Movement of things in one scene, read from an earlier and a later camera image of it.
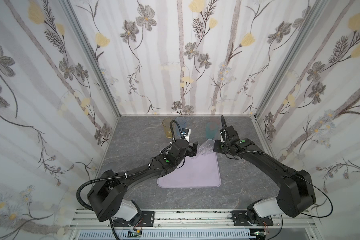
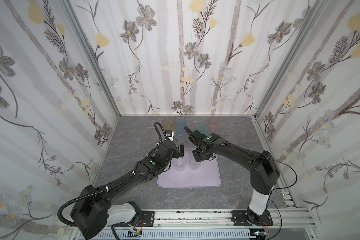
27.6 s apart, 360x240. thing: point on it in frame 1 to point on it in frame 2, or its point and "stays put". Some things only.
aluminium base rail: x=102 y=220 stays put
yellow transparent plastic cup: x=166 y=124 stays put
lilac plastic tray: x=200 y=171 stays put
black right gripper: x=219 y=145 to x=194 y=140
